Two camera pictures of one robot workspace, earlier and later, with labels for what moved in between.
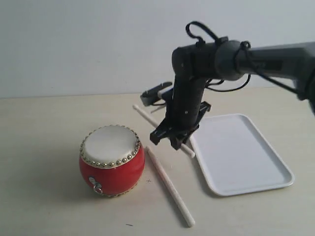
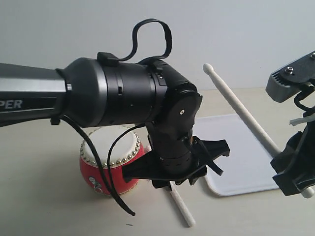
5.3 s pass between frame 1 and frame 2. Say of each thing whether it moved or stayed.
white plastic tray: stayed
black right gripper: moved
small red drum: stayed
